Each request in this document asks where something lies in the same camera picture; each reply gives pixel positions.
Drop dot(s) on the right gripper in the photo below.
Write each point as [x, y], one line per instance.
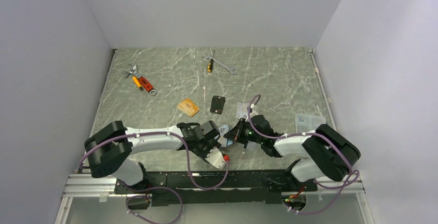
[236, 133]

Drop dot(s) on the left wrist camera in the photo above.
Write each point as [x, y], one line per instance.
[216, 158]

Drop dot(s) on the single silver credit card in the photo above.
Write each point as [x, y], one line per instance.
[251, 146]

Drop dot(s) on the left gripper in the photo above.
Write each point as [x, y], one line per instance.
[213, 142]

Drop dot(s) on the black base frame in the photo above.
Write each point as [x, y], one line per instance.
[226, 196]

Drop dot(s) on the orange utility knife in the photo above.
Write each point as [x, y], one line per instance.
[138, 84]

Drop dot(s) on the gold credit card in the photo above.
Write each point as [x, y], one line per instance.
[188, 107]

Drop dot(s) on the silver open-end wrench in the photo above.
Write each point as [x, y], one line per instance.
[231, 69]

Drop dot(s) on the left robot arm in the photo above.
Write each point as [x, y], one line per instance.
[108, 149]

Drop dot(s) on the aluminium rail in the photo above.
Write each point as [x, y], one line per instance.
[84, 185]

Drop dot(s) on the clear plastic screw box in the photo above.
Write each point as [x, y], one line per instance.
[307, 122]

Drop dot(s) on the red adjustable wrench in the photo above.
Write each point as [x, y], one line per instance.
[147, 86]

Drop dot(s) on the grey card holder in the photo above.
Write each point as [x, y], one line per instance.
[222, 140]

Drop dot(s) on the black credit card stack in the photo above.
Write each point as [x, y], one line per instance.
[217, 104]

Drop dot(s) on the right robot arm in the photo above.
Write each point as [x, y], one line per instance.
[322, 152]

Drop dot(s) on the yellow black screwdriver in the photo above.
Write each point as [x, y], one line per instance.
[210, 65]

